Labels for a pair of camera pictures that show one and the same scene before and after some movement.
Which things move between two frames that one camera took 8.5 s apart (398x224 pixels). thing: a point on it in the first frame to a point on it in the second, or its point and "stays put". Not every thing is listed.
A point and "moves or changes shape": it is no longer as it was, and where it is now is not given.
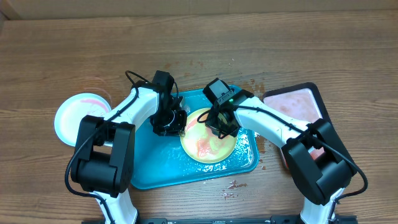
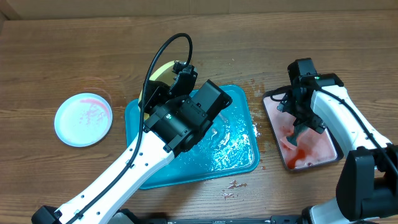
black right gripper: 214,124 to 288,106
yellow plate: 201,145 moves or changes shape
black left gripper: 177,130 to 158,93
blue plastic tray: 158,160 stays put
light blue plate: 73,109 stays put
